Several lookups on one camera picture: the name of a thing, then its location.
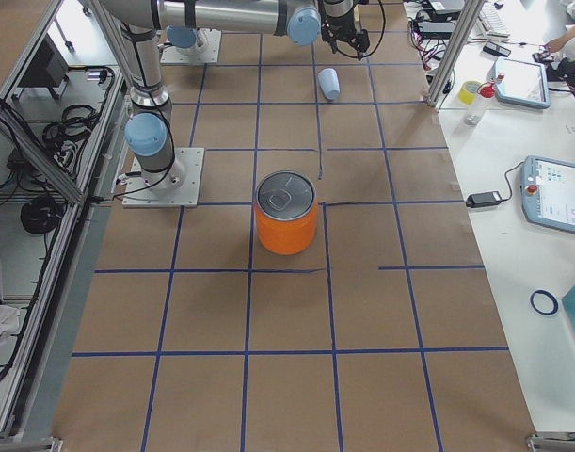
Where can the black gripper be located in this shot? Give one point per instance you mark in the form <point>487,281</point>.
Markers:
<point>337,19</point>

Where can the light blue plastic cup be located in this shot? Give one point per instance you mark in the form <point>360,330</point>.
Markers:
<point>329,84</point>

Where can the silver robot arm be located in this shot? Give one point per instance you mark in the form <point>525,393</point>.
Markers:
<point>131,29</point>
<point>188,41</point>

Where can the yellow tape roll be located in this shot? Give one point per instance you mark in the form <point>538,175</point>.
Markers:
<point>468,92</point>

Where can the black smartphone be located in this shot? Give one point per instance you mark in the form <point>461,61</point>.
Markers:
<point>495,49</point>

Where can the red cap squeeze bottle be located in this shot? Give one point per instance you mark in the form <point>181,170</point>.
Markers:
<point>488,90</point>

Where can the large orange can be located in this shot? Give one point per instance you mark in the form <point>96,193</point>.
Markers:
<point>285,212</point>

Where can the upper teach pendant tablet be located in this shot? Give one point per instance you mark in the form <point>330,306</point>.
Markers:
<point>524,83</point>

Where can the teach pendant tablet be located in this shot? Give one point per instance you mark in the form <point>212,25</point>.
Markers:
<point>547,189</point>
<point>524,83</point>

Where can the black power adapter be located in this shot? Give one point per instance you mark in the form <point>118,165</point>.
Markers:
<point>483,199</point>

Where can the lower teach pendant tablet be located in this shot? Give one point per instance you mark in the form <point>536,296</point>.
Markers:
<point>547,189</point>

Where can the aluminium frame post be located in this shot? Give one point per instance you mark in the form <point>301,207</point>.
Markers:
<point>463,27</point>

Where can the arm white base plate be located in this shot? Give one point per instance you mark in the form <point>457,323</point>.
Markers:
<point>170,55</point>
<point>181,187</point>

